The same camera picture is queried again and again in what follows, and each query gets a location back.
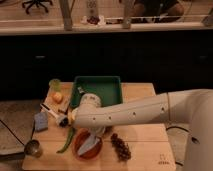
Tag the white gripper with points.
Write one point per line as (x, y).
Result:
(97, 131)

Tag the black office chair base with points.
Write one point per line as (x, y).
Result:
(38, 3)

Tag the green chili pepper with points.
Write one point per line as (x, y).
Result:
(70, 135)

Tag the blue sponge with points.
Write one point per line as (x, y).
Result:
(41, 121)

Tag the light blue towel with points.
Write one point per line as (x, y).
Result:
(89, 143)

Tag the small wooden cutting board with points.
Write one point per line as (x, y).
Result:
(58, 107)

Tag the green translucent cup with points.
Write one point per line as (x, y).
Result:
(55, 85)

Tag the metal cup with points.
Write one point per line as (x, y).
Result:
(33, 148)

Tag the red orange bowl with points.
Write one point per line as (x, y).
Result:
(78, 141)

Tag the green plastic tray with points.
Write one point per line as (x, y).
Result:
(107, 88)

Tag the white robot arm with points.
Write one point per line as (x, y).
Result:
(194, 107)

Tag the seated person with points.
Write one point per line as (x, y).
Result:
(172, 9)

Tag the bunch of dark grapes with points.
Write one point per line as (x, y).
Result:
(121, 148)

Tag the small metal fork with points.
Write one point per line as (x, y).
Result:
(80, 90)

